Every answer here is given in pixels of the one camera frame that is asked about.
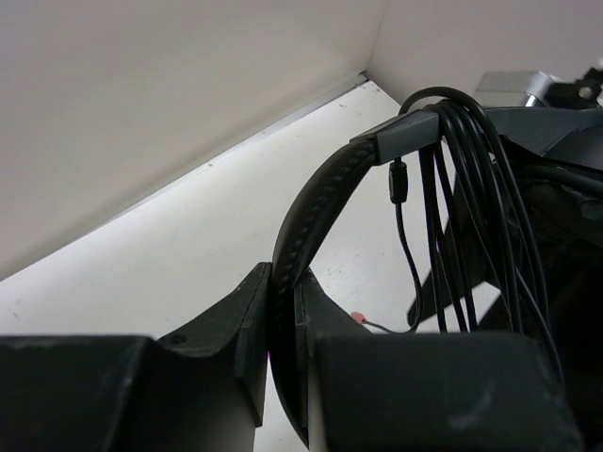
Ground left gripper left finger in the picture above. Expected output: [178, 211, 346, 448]
[1, 263, 271, 451]

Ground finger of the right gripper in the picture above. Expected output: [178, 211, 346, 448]
[407, 183, 504, 331]

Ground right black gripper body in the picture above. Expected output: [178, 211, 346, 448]
[545, 67, 602, 110]

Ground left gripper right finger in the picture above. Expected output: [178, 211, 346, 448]
[294, 274, 583, 451]

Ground black headphones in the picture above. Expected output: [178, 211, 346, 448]
[269, 99, 602, 451]

